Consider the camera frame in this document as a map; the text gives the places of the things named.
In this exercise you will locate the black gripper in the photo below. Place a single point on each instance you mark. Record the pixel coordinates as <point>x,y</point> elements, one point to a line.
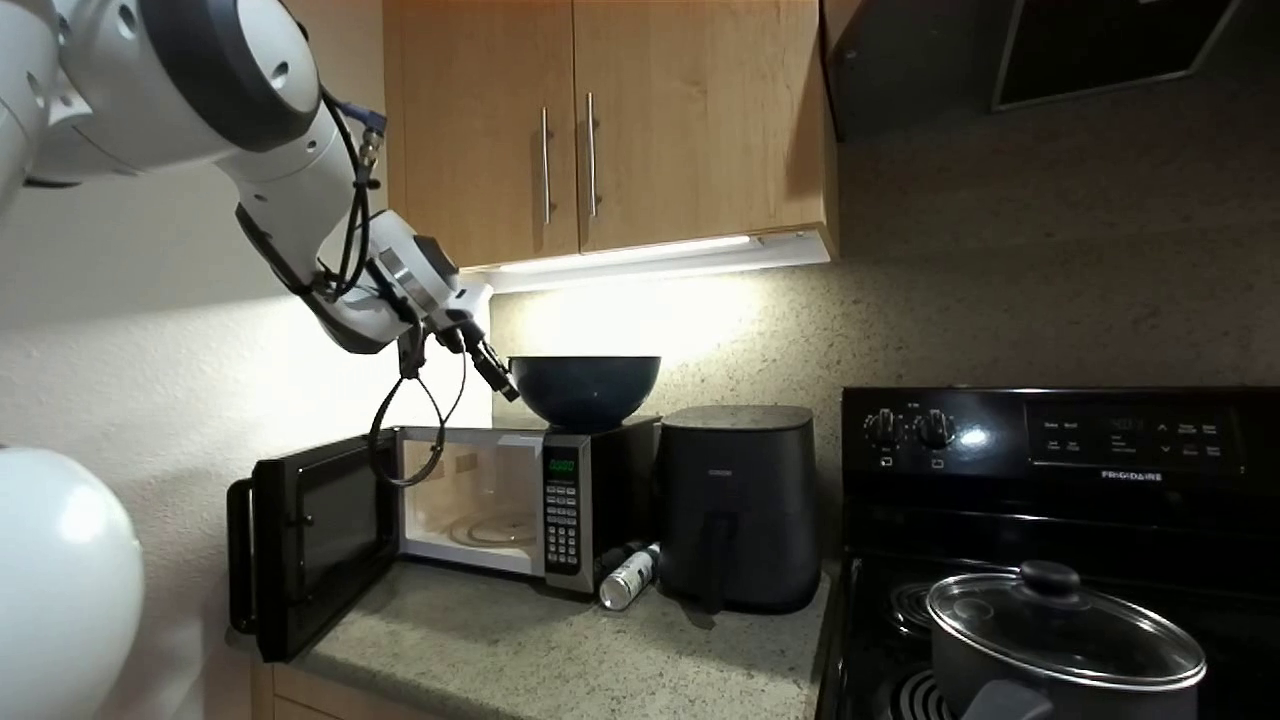
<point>440,320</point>

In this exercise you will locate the dark blue bowl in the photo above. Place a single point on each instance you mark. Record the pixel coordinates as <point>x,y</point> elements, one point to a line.
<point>587,395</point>

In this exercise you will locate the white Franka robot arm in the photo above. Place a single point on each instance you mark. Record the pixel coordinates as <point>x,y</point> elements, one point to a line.
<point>160,83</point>

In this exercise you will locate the silver microwave oven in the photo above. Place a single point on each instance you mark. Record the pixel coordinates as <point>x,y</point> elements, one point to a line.
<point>601,506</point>

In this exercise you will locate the under-cabinet light strip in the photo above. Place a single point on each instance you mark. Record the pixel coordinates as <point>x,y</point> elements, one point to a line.
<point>652,260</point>

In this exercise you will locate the narrow wooden cabinet door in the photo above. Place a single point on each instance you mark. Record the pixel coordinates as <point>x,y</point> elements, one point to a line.
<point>467,134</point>

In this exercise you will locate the clear plastic bottle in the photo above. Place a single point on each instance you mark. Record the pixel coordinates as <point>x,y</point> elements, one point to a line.
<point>628,583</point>

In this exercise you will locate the black air fryer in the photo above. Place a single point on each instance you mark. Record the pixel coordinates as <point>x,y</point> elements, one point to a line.
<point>743,512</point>

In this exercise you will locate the wide wooden cabinet door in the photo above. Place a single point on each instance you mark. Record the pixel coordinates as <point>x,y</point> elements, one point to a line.
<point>707,120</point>

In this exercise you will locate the dark range hood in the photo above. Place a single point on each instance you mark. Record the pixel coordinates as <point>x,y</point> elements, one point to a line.
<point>934,52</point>

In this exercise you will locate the black electric stove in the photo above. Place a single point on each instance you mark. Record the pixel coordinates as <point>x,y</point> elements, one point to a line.
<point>1066,521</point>

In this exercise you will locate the glass pot lid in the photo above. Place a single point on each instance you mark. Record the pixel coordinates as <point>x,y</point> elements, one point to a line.
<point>1066,625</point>

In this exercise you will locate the dark cooking pot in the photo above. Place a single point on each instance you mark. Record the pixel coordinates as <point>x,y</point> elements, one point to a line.
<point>1042,694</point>

